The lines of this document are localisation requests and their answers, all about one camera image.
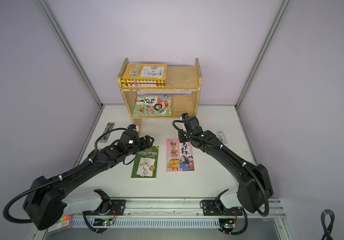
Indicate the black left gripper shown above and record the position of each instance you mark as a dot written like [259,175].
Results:
[145,144]

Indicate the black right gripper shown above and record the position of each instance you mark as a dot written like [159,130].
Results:
[181,133]

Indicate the pink Chinese comic book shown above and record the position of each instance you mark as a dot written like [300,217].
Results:
[179,156]

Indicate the green pink bottom comic book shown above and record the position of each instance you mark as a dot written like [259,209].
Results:
[153,106]

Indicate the red wimpy kid book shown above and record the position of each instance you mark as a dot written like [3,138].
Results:
[141,83]

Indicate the yellow green-edged wimpy kid book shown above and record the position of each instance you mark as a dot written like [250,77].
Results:
[144,73]

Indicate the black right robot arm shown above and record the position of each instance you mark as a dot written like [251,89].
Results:
[254,185]

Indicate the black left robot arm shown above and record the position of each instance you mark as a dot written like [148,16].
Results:
[44,200]

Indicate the green wimpy kid book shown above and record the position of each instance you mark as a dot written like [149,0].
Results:
[146,164]

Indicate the grey metal ruler strip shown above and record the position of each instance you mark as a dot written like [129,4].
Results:
[106,132]

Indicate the wooden two-tier bookshelf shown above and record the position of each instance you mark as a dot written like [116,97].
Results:
[183,84]

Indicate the left controller circuit board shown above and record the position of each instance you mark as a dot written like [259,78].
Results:
[103,222]

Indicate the controller circuit board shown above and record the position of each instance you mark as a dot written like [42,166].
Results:
[227,223]
[103,222]

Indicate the right controller circuit board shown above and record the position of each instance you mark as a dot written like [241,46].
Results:
[227,223]

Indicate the pack of coloured highlighters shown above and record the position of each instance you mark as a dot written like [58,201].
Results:
[63,224]

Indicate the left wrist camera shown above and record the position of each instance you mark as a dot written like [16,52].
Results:
[133,127]

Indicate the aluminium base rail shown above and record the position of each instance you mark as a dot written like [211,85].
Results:
[135,207]

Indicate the white slotted cable duct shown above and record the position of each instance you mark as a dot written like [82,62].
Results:
[162,223]

